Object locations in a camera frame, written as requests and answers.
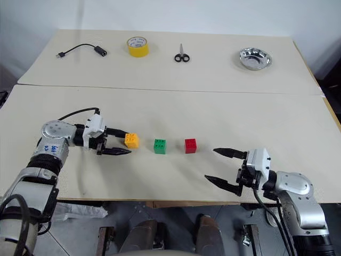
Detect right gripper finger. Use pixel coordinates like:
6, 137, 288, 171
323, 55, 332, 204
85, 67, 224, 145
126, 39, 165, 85
204, 174, 243, 198
213, 147, 249, 161

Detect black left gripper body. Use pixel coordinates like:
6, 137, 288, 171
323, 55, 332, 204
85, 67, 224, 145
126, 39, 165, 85
88, 127, 111, 156

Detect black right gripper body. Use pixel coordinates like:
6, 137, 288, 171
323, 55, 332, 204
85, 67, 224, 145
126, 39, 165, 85
236, 159, 263, 190

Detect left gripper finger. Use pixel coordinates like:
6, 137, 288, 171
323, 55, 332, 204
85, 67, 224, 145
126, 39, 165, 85
101, 147, 133, 156
107, 128, 128, 138

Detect yellow toy brick cube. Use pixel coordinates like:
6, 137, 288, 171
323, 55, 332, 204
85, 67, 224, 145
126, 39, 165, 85
124, 132, 141, 149

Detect red toy brick cube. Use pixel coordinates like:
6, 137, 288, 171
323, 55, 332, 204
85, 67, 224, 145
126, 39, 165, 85
184, 138, 198, 154

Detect green toy brick cube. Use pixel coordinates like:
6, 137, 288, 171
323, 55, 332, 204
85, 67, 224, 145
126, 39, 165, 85
153, 138, 168, 155

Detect dark rounded shape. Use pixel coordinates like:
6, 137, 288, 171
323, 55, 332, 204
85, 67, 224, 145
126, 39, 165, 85
195, 214, 226, 255
121, 219, 162, 254

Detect white plastic bag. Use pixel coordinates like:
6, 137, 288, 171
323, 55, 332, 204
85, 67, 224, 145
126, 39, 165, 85
54, 202, 109, 222

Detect yellow tape roll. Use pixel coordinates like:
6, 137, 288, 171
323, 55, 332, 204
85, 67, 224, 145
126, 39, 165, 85
125, 36, 150, 58

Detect stainless steel bowl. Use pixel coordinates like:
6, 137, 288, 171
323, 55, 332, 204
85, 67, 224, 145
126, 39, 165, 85
238, 47, 273, 71

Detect dark furniture piece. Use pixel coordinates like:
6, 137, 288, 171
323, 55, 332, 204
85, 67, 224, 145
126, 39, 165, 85
310, 37, 341, 107

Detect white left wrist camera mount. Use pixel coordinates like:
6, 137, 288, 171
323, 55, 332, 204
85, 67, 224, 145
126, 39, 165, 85
82, 114, 107, 149

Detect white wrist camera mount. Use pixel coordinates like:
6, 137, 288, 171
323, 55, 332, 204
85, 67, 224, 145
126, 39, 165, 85
245, 148, 273, 185
82, 114, 107, 149

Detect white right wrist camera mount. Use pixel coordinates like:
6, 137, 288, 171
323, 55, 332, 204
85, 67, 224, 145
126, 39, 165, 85
245, 148, 273, 185

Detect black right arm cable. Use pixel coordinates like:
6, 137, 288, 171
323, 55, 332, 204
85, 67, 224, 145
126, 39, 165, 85
251, 186, 297, 256

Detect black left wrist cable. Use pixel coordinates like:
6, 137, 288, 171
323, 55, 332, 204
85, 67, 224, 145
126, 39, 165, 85
56, 107, 101, 122

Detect black metal bracket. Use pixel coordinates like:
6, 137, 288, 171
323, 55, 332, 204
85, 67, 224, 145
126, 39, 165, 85
98, 226, 116, 256
242, 223, 264, 256

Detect black USB adapter cable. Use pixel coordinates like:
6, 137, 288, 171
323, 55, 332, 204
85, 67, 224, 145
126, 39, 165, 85
55, 43, 109, 60

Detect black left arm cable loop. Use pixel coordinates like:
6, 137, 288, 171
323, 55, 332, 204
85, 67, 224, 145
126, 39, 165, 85
0, 194, 35, 256

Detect black handled scissors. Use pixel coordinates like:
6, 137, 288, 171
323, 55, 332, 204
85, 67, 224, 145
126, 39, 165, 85
174, 43, 192, 63

